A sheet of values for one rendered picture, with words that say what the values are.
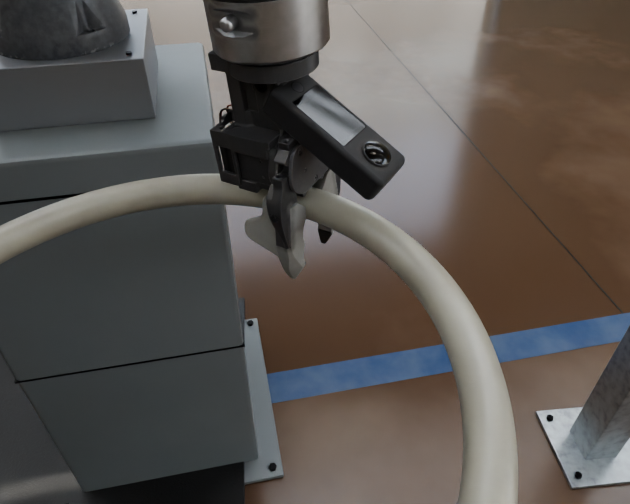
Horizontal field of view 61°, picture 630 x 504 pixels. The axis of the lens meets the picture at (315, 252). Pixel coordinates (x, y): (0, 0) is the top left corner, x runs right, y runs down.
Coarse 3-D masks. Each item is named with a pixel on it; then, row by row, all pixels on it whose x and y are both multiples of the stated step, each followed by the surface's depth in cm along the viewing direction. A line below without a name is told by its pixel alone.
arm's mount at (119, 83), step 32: (0, 64) 69; (32, 64) 69; (64, 64) 70; (96, 64) 70; (128, 64) 71; (0, 96) 70; (32, 96) 71; (64, 96) 72; (96, 96) 73; (128, 96) 74; (0, 128) 73; (32, 128) 74
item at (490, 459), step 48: (96, 192) 50; (144, 192) 51; (192, 192) 51; (240, 192) 50; (0, 240) 47; (384, 240) 43; (432, 288) 39; (480, 336) 35; (480, 384) 32; (480, 432) 30; (480, 480) 28
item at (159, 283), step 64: (192, 64) 92; (64, 128) 74; (128, 128) 74; (192, 128) 74; (0, 192) 70; (64, 192) 72; (64, 256) 78; (128, 256) 81; (192, 256) 83; (0, 320) 83; (64, 320) 86; (128, 320) 89; (192, 320) 92; (256, 320) 159; (64, 384) 96; (128, 384) 99; (192, 384) 103; (256, 384) 142; (64, 448) 108; (128, 448) 112; (192, 448) 117; (256, 448) 123
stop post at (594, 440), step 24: (624, 336) 108; (624, 360) 109; (600, 384) 118; (624, 384) 109; (576, 408) 136; (600, 408) 118; (624, 408) 112; (552, 432) 131; (576, 432) 129; (600, 432) 119; (624, 432) 119; (576, 456) 126; (600, 456) 125; (624, 456) 126; (576, 480) 122; (600, 480) 122; (624, 480) 122
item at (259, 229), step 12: (264, 204) 48; (264, 216) 49; (300, 216) 47; (252, 228) 50; (264, 228) 49; (300, 228) 48; (252, 240) 51; (264, 240) 50; (300, 240) 49; (276, 252) 50; (288, 252) 48; (300, 252) 49; (288, 264) 49; (300, 264) 50
